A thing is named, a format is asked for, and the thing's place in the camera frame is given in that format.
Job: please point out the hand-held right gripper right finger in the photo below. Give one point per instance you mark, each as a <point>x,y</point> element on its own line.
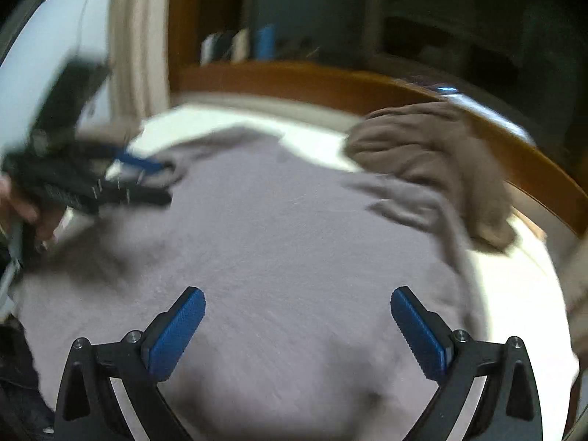
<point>419,335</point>

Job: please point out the cream thread spool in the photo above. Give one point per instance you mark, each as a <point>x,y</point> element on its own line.
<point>240,46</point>

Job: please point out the beige curtain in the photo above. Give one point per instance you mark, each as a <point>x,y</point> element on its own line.
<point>578,285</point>
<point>138,41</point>

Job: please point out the brown fleece cloth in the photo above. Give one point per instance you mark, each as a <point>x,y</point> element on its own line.
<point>432,156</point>

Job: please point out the grey knit cardigan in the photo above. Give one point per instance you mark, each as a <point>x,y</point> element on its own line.
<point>285,229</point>

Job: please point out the white thread spool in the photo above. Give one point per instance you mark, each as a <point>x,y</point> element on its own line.
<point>207,49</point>

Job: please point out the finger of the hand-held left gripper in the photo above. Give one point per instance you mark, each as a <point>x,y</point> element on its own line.
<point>140,160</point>
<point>142,195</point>

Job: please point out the black thread spool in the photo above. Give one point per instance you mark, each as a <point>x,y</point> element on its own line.
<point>225,47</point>

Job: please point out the white flat packet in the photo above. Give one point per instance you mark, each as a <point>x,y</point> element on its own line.
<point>487,110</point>

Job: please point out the blue thread spool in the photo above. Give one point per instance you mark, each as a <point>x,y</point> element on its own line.
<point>265,42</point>

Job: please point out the person's left hand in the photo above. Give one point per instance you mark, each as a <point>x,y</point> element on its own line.
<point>32,218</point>

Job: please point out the wooden window frame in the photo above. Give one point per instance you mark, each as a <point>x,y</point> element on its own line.
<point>321,82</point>

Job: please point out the person's dark clothing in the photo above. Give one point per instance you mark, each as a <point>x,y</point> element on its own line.
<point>20,376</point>

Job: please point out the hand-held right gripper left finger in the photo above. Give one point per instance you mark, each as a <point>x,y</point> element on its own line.
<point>177,330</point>

